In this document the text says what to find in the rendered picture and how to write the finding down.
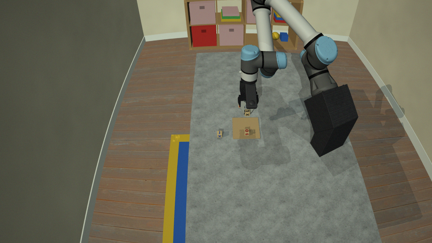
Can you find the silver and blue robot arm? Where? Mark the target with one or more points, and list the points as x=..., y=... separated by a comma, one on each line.
x=319, y=50

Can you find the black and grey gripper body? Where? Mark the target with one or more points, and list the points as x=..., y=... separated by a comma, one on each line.
x=242, y=88

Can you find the tan mat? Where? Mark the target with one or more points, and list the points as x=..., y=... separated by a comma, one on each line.
x=251, y=123

